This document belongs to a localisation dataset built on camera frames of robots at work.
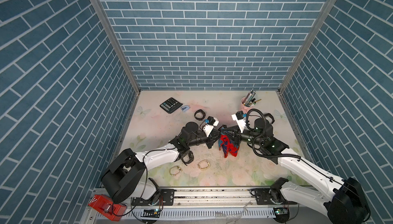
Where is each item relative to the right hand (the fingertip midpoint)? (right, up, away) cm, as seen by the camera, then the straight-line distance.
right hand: (224, 131), depth 73 cm
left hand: (+1, -3, +2) cm, 4 cm away
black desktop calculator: (-34, +12, +36) cm, 51 cm away
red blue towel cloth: (+2, -8, +4) cm, 9 cm away
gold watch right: (-10, -21, +11) cm, 26 cm away
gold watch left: (-26, -23, +9) cm, 36 cm away
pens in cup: (+20, +15, +26) cm, 36 cm away
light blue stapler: (-23, +10, +34) cm, 42 cm away
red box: (-53, -32, -7) cm, 62 cm away
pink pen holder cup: (+16, +10, +26) cm, 32 cm away
